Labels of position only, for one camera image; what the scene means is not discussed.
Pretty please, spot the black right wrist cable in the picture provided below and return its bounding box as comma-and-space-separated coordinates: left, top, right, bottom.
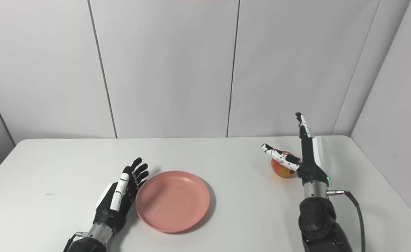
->
326, 189, 366, 252

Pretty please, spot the pink round plate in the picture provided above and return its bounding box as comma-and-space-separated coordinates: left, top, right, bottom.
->
136, 170, 210, 233

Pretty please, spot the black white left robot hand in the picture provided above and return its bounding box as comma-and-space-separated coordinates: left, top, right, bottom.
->
93, 157, 149, 234

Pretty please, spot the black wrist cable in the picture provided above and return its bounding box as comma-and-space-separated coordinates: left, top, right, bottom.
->
63, 231, 88, 252
326, 189, 366, 252

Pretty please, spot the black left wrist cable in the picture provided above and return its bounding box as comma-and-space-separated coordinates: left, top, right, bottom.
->
63, 231, 88, 252

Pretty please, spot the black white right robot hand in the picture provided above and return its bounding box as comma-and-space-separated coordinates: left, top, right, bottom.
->
261, 112, 331, 187

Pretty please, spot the red yellow pomegranate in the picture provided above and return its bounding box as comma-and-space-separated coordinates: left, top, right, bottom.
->
271, 151, 297, 178

